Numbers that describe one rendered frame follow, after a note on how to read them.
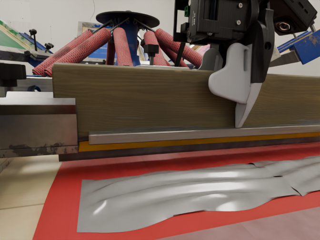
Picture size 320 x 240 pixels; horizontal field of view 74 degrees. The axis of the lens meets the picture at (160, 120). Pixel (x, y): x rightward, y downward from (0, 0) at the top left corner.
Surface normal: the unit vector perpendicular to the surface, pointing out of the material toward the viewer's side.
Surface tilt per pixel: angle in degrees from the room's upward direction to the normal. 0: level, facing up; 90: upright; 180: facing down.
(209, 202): 40
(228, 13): 90
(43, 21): 90
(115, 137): 90
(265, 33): 77
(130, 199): 33
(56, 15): 90
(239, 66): 82
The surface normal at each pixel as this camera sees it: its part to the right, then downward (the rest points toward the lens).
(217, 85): 0.30, 0.06
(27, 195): 0.04, -0.98
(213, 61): 0.22, 0.33
